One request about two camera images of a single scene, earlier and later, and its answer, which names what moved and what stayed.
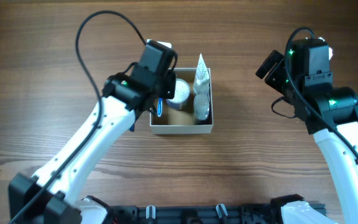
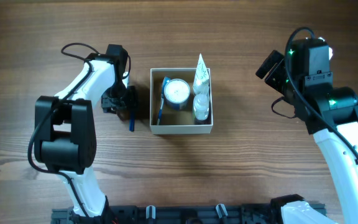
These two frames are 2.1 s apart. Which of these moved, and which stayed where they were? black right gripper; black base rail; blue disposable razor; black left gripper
Moved: black left gripper
Stayed: blue disposable razor; black base rail; black right gripper
